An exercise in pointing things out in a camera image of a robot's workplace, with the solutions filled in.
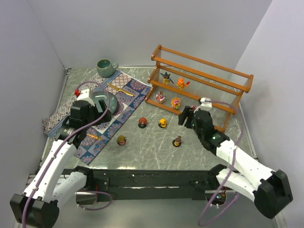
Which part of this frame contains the orange wooden two-tier shelf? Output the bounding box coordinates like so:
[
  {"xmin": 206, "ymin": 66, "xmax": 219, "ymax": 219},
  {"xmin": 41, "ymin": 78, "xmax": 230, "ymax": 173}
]
[{"xmin": 145, "ymin": 45, "xmax": 254, "ymax": 132}]

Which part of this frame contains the pink sunflower pig toy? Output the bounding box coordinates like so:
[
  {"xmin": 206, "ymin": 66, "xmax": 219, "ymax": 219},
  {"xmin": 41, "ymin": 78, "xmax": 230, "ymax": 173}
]
[{"xmin": 171, "ymin": 97, "xmax": 181, "ymax": 110}]

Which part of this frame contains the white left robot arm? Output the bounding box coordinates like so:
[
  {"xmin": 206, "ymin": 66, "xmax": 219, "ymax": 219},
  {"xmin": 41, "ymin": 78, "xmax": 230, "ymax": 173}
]
[{"xmin": 10, "ymin": 98, "xmax": 112, "ymax": 228}]

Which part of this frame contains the strawberry cake toy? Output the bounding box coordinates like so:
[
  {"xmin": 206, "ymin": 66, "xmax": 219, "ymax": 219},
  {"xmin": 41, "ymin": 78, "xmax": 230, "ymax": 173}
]
[{"xmin": 155, "ymin": 91, "xmax": 165, "ymax": 104}]

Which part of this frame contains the patterned table runner cloth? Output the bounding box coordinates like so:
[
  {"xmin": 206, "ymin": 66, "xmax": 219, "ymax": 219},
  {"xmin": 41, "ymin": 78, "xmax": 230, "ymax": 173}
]
[{"xmin": 42, "ymin": 69, "xmax": 152, "ymax": 165}]

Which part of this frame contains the orange fox figurine toy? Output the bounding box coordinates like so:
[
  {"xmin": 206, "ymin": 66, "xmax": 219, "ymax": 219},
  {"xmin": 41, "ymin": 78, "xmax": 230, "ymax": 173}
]
[{"xmin": 176, "ymin": 77, "xmax": 190, "ymax": 90}]

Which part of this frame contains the olive-hat figurine toy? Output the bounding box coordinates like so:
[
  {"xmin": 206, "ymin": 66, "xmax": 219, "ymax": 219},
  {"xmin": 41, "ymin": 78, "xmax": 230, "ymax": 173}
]
[{"xmin": 117, "ymin": 135, "xmax": 126, "ymax": 145}]

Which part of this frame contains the yellow duck figurine toy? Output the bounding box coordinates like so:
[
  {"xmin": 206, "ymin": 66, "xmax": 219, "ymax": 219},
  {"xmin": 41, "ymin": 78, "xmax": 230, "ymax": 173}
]
[{"xmin": 158, "ymin": 118, "xmax": 167, "ymax": 128}]

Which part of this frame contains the gold fork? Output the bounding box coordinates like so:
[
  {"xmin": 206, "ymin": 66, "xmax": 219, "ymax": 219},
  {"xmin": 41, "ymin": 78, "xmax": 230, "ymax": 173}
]
[{"xmin": 87, "ymin": 133, "xmax": 102, "ymax": 140}]

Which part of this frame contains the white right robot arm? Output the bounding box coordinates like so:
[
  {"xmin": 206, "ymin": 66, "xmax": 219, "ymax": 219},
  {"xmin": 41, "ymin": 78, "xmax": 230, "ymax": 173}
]
[{"xmin": 178, "ymin": 105, "xmax": 293, "ymax": 219}]

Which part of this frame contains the red-haired figurine toy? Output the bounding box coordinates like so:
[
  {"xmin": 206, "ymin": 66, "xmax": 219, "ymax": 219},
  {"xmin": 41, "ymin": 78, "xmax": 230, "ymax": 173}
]
[{"xmin": 138, "ymin": 117, "xmax": 147, "ymax": 129}]

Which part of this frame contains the brown-haired bun figurine toy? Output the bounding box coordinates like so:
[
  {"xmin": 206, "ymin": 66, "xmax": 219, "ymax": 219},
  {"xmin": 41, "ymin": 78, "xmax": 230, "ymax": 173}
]
[{"xmin": 172, "ymin": 136, "xmax": 181, "ymax": 147}]

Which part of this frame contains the teal ceramic plate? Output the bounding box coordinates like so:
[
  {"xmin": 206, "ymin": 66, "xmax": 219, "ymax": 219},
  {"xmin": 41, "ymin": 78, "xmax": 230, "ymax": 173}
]
[{"xmin": 93, "ymin": 90, "xmax": 118, "ymax": 114}]

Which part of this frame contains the gold butter knife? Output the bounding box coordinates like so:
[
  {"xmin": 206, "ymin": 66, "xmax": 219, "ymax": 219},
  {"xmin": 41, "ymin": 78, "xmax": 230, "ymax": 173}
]
[{"xmin": 107, "ymin": 83, "xmax": 134, "ymax": 96}]

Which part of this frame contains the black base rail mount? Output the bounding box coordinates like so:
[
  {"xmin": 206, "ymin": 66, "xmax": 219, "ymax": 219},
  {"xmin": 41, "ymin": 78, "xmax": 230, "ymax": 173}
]
[{"xmin": 35, "ymin": 168, "xmax": 264, "ymax": 207}]

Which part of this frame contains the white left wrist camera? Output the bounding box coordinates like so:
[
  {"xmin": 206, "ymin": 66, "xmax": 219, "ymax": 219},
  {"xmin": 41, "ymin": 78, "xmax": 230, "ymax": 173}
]
[{"xmin": 74, "ymin": 88, "xmax": 95, "ymax": 106}]

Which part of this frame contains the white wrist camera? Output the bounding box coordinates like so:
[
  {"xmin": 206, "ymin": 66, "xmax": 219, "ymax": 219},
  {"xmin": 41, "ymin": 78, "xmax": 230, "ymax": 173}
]
[
  {"xmin": 74, "ymin": 88, "xmax": 95, "ymax": 106},
  {"xmin": 194, "ymin": 97, "xmax": 212, "ymax": 113}
]

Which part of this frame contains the green ceramic mug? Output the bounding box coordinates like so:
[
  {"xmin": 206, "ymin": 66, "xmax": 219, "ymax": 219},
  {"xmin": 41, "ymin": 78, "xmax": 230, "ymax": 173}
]
[{"xmin": 96, "ymin": 59, "xmax": 119, "ymax": 77}]

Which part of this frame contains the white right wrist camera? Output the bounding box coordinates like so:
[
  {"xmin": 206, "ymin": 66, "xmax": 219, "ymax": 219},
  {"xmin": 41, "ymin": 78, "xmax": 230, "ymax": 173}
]
[{"xmin": 194, "ymin": 97, "xmax": 212, "ymax": 113}]

